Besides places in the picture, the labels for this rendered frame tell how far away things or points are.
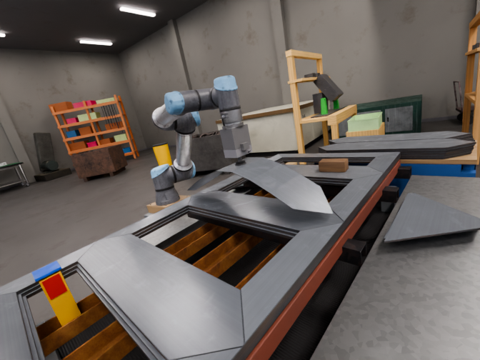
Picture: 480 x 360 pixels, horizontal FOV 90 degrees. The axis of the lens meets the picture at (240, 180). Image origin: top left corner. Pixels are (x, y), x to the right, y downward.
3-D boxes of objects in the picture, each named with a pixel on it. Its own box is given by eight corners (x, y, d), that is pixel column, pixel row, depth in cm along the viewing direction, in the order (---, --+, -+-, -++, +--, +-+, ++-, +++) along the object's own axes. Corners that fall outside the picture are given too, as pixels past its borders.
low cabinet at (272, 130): (333, 131, 704) (331, 96, 675) (298, 156, 509) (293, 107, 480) (270, 138, 831) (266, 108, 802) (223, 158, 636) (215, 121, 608)
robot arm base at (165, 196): (151, 205, 153) (147, 190, 151) (171, 197, 164) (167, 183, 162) (165, 206, 143) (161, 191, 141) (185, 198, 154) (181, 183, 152)
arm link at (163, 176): (153, 188, 154) (147, 168, 151) (173, 182, 160) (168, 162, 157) (156, 191, 143) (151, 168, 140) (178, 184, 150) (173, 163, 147)
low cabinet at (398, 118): (421, 123, 580) (422, 93, 560) (421, 136, 465) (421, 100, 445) (346, 131, 682) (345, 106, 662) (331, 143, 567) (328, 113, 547)
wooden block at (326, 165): (348, 168, 113) (348, 158, 112) (345, 172, 109) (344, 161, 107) (323, 168, 121) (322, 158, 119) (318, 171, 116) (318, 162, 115)
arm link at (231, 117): (245, 107, 84) (228, 111, 79) (247, 121, 85) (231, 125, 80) (230, 110, 89) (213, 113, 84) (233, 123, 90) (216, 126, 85)
